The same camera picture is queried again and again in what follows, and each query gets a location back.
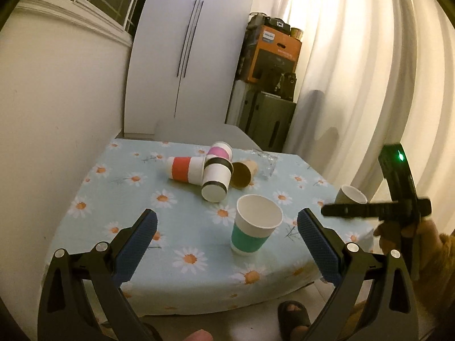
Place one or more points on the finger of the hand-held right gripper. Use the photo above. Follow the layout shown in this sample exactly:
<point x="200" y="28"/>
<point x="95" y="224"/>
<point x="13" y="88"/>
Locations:
<point x="350" y="209"/>

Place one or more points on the yellow tin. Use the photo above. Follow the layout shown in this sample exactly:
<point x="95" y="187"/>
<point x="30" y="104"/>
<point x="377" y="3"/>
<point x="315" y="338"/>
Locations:
<point x="298" y="33"/>

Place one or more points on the pink band paper cup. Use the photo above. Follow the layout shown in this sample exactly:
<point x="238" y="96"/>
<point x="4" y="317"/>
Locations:
<point x="221" y="151"/>

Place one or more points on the white curtain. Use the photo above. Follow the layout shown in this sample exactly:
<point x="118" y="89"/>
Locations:
<point x="355" y="60"/>

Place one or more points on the person's knee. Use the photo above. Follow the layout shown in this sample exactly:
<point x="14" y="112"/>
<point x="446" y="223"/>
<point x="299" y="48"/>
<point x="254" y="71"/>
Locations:
<point x="199" y="336"/>

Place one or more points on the brown paper cup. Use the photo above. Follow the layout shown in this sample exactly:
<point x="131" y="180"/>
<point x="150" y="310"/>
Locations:
<point x="243" y="174"/>

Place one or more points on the clear glass cup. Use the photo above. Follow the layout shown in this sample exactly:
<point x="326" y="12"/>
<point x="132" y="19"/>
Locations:
<point x="265" y="163"/>

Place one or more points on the red band paper cup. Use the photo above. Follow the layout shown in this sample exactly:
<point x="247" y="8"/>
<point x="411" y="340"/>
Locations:
<point x="185" y="169"/>

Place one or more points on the black handbag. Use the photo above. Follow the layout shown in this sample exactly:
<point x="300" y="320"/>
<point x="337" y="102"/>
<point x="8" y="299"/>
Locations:
<point x="285" y="87"/>

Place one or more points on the black striped paper cup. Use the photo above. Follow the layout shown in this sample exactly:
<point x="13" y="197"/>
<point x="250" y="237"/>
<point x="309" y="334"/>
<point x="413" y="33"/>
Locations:
<point x="215" y="181"/>

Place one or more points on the black camera bag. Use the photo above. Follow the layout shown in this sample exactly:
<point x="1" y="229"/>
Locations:
<point x="270" y="23"/>

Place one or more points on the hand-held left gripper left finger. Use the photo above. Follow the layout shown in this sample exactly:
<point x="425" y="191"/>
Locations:
<point x="137" y="247"/>

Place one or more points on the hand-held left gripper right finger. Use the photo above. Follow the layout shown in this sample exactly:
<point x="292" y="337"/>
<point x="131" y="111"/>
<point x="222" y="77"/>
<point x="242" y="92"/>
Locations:
<point x="318" y="248"/>

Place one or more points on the grey paper cup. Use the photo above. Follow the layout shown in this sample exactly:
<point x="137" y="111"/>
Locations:
<point x="350" y="195"/>

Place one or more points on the person's right hand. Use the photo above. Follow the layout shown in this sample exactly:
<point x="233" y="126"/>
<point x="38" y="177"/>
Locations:
<point x="428" y="236"/>

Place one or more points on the grey suitcase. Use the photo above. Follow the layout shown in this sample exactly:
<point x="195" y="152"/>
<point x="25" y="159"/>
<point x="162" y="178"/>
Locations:
<point x="270" y="120"/>

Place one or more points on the white wardrobe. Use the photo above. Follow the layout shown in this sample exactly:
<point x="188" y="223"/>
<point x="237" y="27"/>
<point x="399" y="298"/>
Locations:
<point x="167" y="53"/>

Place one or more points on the green band paper cup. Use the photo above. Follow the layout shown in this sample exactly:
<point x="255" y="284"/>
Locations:
<point x="254" y="229"/>

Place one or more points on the person's right forearm orange sleeve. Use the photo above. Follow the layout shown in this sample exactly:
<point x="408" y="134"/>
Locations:
<point x="440" y="277"/>

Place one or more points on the white suitcase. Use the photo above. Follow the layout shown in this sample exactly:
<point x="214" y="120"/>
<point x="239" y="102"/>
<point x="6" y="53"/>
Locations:
<point x="237" y="103"/>

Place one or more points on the orange cardboard box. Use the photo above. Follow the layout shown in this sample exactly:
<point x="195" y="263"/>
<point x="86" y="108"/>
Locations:
<point x="273" y="57"/>

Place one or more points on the black slipper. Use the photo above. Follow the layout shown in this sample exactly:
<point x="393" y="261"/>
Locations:
<point x="293" y="321"/>

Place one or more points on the daisy print tablecloth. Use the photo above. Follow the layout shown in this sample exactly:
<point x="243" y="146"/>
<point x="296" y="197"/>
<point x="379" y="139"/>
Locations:
<point x="106" y="199"/>

